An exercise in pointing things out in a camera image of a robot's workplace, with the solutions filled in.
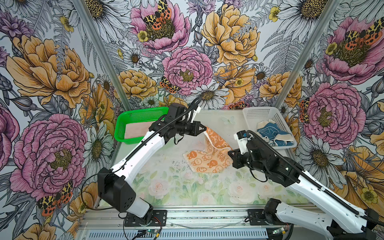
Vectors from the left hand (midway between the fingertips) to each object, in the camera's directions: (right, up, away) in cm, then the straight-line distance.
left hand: (204, 133), depth 74 cm
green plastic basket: (-51, +11, +45) cm, 69 cm away
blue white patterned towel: (+47, 0, +31) cm, 56 cm away
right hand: (+12, -11, -5) cm, 17 cm away
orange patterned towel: (+8, -17, +21) cm, 29 cm away
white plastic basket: (+41, +11, +49) cm, 65 cm away
